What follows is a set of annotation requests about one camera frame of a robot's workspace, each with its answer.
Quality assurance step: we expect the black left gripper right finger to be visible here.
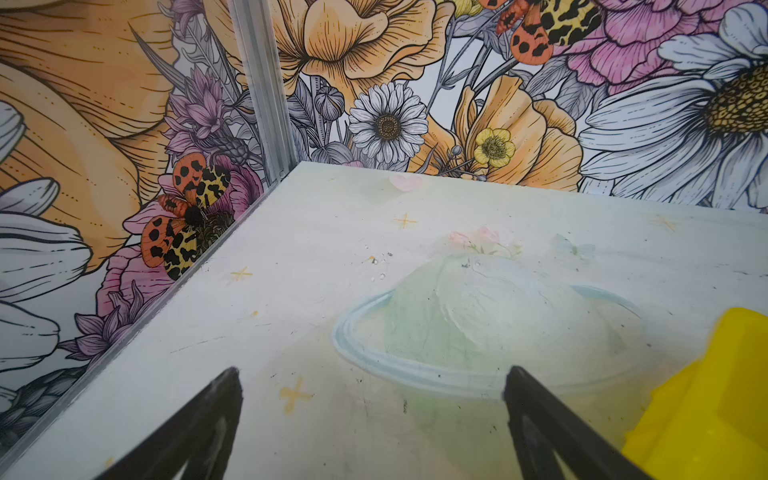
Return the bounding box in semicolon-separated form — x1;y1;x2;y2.
503;366;649;480

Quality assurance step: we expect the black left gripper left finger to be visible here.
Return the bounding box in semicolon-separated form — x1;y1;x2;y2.
98;367;243;479

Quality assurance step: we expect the yellow plastic bin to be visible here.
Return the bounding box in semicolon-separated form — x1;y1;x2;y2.
622;308;767;479

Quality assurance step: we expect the aluminium corner post left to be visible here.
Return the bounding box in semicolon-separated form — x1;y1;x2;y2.
229;0;299;182

